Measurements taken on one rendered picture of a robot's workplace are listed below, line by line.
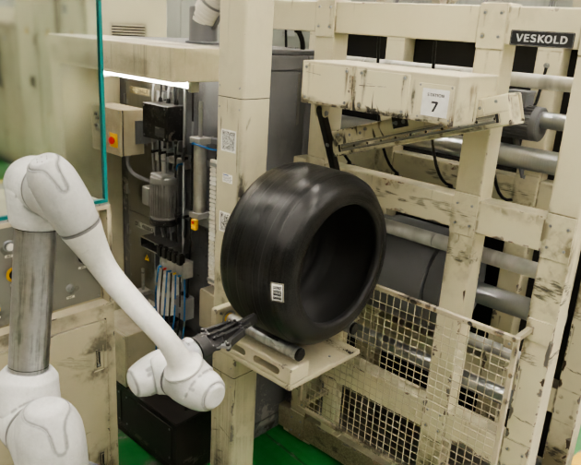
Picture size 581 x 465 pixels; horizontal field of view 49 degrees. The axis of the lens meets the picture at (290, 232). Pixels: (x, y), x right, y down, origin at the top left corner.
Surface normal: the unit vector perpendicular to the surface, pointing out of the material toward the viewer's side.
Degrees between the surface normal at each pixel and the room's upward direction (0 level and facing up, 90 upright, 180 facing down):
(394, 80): 90
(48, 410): 4
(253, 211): 53
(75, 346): 90
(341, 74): 90
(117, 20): 90
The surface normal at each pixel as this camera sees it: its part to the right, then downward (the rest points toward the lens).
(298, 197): -0.13, -0.59
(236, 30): -0.69, 0.19
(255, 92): 0.73, 0.25
